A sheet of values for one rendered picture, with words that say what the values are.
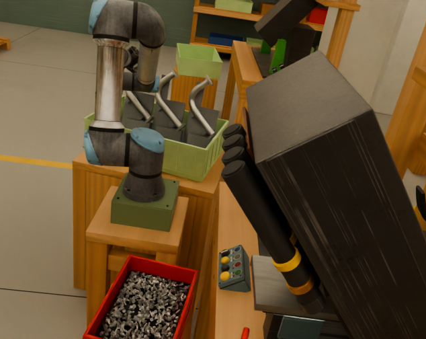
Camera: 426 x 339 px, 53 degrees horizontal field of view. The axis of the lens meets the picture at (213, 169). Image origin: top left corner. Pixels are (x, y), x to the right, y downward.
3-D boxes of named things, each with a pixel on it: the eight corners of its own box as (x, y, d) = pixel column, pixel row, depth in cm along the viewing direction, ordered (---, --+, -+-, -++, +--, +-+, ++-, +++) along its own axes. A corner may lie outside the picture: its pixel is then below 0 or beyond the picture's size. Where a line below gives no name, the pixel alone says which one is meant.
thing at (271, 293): (253, 314, 89) (256, 303, 88) (249, 264, 103) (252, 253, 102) (433, 337, 91) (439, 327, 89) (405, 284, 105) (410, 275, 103)
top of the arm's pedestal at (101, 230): (84, 241, 146) (84, 231, 144) (110, 193, 174) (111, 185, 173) (177, 255, 146) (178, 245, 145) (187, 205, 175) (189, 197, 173)
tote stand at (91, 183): (73, 287, 234) (72, 160, 198) (112, 234, 280) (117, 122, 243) (191, 319, 227) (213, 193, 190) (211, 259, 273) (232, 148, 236)
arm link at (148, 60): (173, -2, 138) (158, 77, 183) (138, -7, 135) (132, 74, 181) (172, 28, 134) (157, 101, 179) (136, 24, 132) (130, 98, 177)
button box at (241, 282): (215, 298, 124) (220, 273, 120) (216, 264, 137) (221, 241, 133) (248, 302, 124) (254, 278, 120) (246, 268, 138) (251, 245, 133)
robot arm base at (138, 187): (118, 199, 147) (119, 174, 143) (126, 178, 160) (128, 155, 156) (162, 205, 148) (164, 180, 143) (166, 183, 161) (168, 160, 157)
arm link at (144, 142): (163, 176, 146) (167, 140, 140) (123, 174, 143) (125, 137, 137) (161, 160, 156) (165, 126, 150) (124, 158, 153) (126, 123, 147)
